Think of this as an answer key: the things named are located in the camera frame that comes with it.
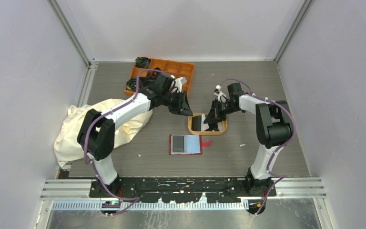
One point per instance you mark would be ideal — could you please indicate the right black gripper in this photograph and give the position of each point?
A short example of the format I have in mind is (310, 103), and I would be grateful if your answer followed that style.
(214, 115)

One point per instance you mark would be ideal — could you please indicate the dark rolled belt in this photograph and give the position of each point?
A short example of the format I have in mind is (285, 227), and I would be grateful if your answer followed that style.
(142, 62)
(152, 75)

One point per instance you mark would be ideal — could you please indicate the orange compartment organizer tray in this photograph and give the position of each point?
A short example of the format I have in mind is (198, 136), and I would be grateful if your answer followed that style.
(175, 68)

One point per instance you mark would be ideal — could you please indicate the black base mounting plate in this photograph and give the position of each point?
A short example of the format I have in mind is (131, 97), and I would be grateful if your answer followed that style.
(190, 189)

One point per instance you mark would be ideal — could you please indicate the large black rolled belt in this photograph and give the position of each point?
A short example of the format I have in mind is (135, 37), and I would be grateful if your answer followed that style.
(145, 82)

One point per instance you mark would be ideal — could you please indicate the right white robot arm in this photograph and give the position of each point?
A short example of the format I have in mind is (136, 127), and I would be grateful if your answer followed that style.
(274, 129)

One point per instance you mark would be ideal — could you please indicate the dark rolled belt top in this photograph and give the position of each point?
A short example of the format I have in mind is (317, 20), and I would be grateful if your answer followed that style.
(142, 62)

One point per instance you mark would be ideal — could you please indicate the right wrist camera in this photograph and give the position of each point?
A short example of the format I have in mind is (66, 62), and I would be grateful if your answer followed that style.
(221, 97)

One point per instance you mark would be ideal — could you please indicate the cream cloth bag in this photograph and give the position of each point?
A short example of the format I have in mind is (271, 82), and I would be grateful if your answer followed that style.
(66, 147)

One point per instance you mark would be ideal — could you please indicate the dark rolled belt middle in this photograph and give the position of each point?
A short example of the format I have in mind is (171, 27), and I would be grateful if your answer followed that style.
(152, 75)

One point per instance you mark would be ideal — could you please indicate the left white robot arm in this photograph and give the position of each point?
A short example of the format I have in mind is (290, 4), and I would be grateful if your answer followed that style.
(97, 132)

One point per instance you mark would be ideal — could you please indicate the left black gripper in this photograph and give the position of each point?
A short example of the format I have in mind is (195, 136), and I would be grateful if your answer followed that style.
(182, 101)

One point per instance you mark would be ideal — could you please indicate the tan oval tray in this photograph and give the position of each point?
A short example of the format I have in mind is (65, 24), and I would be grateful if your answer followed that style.
(189, 124)

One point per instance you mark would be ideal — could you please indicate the red card holder wallet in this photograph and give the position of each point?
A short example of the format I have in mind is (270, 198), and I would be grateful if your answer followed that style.
(193, 145)

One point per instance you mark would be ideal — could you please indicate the white credit card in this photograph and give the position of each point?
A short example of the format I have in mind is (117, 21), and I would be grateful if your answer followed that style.
(204, 126)

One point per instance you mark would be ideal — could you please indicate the green rolled belt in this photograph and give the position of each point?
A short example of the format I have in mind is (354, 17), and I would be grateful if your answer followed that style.
(131, 84)

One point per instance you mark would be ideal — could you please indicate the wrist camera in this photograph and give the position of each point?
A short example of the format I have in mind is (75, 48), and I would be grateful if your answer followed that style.
(221, 97)
(177, 85)

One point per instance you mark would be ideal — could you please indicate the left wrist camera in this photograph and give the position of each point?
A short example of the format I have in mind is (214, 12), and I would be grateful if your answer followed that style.
(177, 85)

